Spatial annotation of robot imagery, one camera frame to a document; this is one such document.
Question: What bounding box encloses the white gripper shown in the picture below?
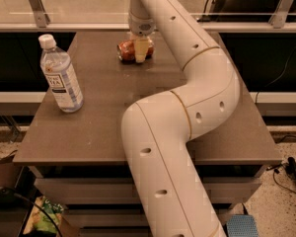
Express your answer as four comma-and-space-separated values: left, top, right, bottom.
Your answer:
128, 0, 155, 63

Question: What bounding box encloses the red coke can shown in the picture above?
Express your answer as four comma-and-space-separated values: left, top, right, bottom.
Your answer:
117, 39, 154, 63

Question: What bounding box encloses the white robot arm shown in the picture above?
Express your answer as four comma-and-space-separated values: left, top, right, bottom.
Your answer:
121, 0, 240, 237

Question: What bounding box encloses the clear plastic water bottle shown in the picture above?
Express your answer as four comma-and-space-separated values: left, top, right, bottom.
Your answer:
38, 34, 84, 113

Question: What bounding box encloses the metal glass railing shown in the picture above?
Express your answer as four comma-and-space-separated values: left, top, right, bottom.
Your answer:
0, 0, 296, 33

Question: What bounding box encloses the grey drawer cabinet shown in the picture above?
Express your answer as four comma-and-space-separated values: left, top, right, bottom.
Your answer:
16, 32, 281, 237

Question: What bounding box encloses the green snack bag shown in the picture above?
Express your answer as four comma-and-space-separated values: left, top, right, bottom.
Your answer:
23, 196, 64, 237

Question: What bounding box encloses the blue textured pad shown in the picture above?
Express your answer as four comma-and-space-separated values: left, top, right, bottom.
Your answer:
226, 214, 259, 237

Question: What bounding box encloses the black cable on left floor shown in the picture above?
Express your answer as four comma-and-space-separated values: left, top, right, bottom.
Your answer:
0, 185, 64, 237

